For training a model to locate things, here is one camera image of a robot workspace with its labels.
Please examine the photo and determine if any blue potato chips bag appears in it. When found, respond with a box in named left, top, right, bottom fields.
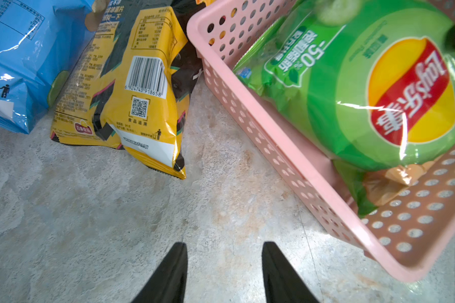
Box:
left=0, top=0, right=101, bottom=134

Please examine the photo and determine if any pink perforated plastic basket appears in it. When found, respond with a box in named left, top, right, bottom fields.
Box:
left=187, top=1, right=455, bottom=282

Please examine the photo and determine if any green potato chips bag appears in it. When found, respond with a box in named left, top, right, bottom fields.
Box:
left=234, top=1, right=455, bottom=217

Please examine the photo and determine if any black yellow potato chips bag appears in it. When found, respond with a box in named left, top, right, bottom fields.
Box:
left=51, top=1, right=206, bottom=179

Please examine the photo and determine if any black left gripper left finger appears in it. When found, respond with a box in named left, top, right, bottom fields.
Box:
left=131, top=242, right=188, bottom=303

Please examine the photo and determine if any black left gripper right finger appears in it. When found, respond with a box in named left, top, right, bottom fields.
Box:
left=262, top=242, right=319, bottom=303

